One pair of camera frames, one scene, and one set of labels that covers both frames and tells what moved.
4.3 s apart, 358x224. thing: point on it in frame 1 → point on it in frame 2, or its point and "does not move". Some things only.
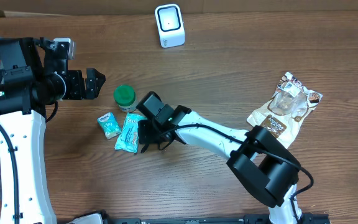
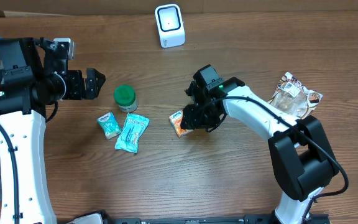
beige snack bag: (282, 114) does not move
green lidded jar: (125, 97) does not move
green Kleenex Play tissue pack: (109, 125) does not move
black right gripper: (147, 137) → (192, 117)
